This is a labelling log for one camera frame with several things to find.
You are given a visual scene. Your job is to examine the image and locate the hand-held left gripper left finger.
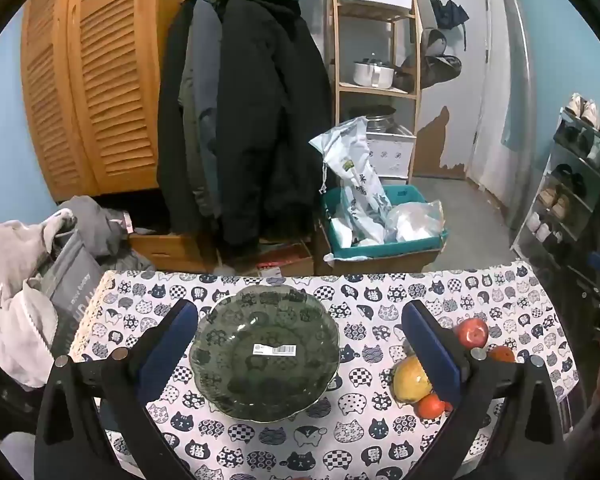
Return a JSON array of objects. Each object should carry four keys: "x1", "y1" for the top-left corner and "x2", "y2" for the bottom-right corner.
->
[{"x1": 34, "y1": 299, "x2": 199, "y2": 480}]

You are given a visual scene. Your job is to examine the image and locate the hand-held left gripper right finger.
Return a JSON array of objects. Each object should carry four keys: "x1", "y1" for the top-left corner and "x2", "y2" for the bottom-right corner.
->
[{"x1": 401, "y1": 300, "x2": 566, "y2": 480}]

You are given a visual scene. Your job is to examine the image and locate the yellow lemon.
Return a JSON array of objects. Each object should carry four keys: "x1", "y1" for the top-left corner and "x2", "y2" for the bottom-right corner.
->
[{"x1": 391, "y1": 355, "x2": 433, "y2": 403}]

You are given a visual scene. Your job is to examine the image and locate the red apple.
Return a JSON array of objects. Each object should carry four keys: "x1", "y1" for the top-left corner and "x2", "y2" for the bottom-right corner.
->
[{"x1": 452, "y1": 317, "x2": 490, "y2": 349}]

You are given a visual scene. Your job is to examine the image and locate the green glass bowl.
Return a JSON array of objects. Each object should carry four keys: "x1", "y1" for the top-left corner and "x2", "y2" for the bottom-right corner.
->
[{"x1": 189, "y1": 286, "x2": 340, "y2": 423}]

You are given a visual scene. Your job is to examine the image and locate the shoe rack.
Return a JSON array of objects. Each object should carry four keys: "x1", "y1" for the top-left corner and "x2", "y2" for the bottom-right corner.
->
[{"x1": 510, "y1": 105, "x2": 600, "y2": 281}]

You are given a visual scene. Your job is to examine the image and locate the wooden drawer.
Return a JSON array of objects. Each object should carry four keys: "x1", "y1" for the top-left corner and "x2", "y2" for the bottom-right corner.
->
[{"x1": 129, "y1": 231, "x2": 207, "y2": 274}]

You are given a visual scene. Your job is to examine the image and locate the cat-print tablecloth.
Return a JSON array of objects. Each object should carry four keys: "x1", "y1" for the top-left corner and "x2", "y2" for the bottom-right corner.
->
[{"x1": 70, "y1": 260, "x2": 581, "y2": 480}]

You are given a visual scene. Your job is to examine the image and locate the clear plastic bag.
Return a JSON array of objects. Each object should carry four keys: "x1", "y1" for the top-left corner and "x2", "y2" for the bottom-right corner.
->
[{"x1": 385, "y1": 200, "x2": 447, "y2": 244}]

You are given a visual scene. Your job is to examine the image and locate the dark grey garment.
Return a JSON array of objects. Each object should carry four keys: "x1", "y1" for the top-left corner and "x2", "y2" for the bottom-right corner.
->
[{"x1": 55, "y1": 195, "x2": 157, "y2": 272}]

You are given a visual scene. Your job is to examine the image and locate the white knit cloth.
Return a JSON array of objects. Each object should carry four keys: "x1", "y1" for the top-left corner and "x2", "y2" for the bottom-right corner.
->
[{"x1": 0, "y1": 280, "x2": 61, "y2": 392}]

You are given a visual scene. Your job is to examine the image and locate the cardboard box with red print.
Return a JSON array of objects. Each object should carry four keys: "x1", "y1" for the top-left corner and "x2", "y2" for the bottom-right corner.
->
[{"x1": 256, "y1": 242, "x2": 314, "y2": 279}]

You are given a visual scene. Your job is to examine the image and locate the rows of shoes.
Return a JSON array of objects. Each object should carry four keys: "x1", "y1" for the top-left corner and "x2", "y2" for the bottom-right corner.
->
[{"x1": 525, "y1": 92, "x2": 600, "y2": 256}]

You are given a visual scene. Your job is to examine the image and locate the teal box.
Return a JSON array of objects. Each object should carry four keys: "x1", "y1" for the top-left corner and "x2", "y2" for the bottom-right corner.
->
[{"x1": 322, "y1": 185, "x2": 449, "y2": 261}]

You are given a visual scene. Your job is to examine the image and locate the black coat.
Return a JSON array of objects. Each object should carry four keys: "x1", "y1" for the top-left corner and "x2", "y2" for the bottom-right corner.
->
[{"x1": 156, "y1": 0, "x2": 197, "y2": 232}]

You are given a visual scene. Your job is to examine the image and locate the white patterned plastic bag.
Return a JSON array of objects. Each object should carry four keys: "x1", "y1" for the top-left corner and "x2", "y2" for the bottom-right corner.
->
[{"x1": 310, "y1": 116, "x2": 394, "y2": 249}]

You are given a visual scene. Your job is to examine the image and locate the white patterned box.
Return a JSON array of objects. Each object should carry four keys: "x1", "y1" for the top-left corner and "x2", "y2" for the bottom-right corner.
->
[{"x1": 367, "y1": 132, "x2": 414, "y2": 181}]

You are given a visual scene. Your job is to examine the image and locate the open grey door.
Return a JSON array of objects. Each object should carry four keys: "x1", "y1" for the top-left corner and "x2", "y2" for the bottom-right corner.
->
[{"x1": 494, "y1": 0, "x2": 537, "y2": 233}]

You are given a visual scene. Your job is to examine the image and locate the white door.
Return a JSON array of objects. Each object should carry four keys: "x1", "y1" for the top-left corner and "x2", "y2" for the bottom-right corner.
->
[{"x1": 460, "y1": 0, "x2": 512, "y2": 203}]

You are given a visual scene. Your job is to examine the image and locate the metal bucket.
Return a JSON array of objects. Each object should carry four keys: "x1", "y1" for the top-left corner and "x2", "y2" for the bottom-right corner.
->
[{"x1": 350, "y1": 105, "x2": 414, "y2": 137}]

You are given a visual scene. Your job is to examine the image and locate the grey jacket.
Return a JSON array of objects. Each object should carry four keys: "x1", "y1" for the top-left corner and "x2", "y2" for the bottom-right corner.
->
[{"x1": 177, "y1": 0, "x2": 227, "y2": 217}]

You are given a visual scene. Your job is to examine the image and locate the wooden shelf rack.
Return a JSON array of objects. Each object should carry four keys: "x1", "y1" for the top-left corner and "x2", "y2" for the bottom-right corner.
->
[{"x1": 330, "y1": 0, "x2": 423, "y2": 182}]

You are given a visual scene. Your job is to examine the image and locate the wooden louvered wardrobe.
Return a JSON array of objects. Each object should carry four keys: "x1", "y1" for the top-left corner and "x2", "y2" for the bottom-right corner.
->
[{"x1": 20, "y1": 0, "x2": 191, "y2": 201}]

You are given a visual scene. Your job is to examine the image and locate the grey and white cap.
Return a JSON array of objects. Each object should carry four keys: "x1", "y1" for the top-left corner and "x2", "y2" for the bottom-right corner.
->
[{"x1": 422, "y1": 27, "x2": 449, "y2": 56}]

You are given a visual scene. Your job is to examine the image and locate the white cooking pot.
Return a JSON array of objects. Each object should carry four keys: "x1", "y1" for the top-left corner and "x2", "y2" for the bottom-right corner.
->
[{"x1": 352, "y1": 56, "x2": 397, "y2": 89}]

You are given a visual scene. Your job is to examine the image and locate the dark blue umbrella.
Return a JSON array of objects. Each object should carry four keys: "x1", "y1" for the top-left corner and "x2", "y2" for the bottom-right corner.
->
[{"x1": 430, "y1": 0, "x2": 470, "y2": 31}]

